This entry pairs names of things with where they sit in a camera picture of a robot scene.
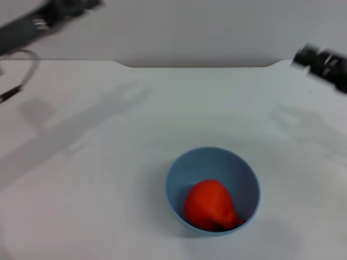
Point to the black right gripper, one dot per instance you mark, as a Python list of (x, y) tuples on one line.
[(336, 73)]

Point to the blue bowl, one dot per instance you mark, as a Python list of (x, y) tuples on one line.
[(233, 168)]

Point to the orange fruit with stem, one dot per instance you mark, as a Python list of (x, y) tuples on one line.
[(208, 205)]

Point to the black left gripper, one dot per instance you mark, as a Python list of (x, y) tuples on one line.
[(19, 35)]

